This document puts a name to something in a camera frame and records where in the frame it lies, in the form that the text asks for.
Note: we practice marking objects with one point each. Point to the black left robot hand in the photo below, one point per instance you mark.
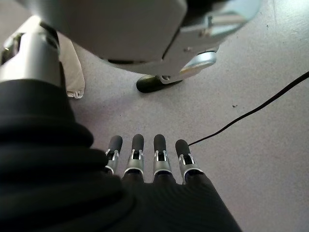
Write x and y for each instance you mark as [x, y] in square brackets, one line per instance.
[149, 205]

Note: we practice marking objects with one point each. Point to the white fringed cushion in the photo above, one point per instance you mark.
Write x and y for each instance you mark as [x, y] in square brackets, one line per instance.
[72, 72]

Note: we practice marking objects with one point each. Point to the silver left robot leg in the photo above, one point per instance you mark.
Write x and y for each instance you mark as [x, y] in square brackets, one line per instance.
[120, 29]

